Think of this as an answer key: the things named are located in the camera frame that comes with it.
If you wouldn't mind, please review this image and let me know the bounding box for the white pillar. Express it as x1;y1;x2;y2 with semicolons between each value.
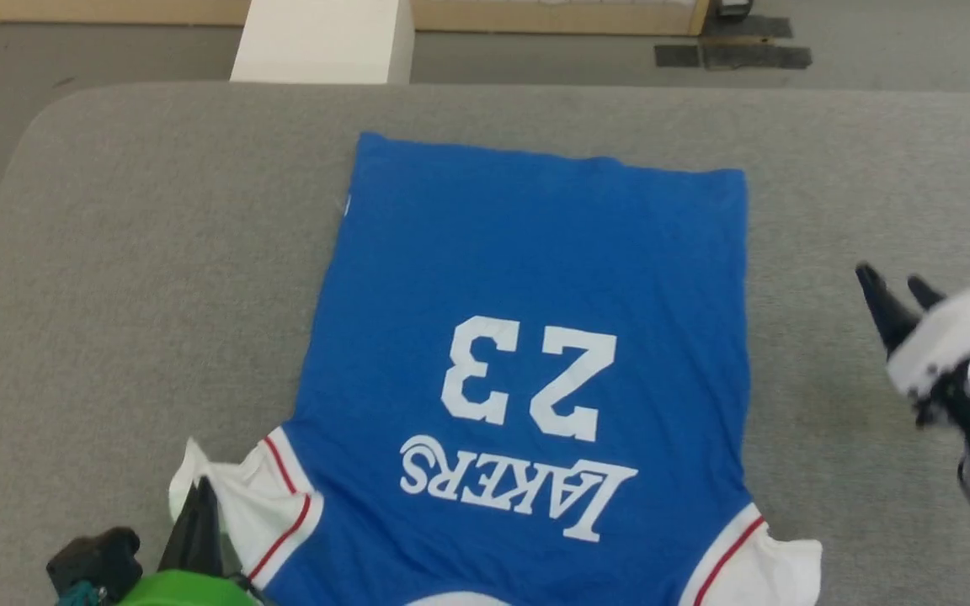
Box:
231;0;415;85

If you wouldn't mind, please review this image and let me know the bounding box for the blue Lakers basketball jersey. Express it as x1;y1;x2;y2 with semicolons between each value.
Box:
169;132;823;606

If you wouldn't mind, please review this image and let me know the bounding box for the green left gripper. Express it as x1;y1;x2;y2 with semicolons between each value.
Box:
119;477;263;606

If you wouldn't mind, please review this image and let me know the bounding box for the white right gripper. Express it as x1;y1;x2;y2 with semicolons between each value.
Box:
855;263;970;426

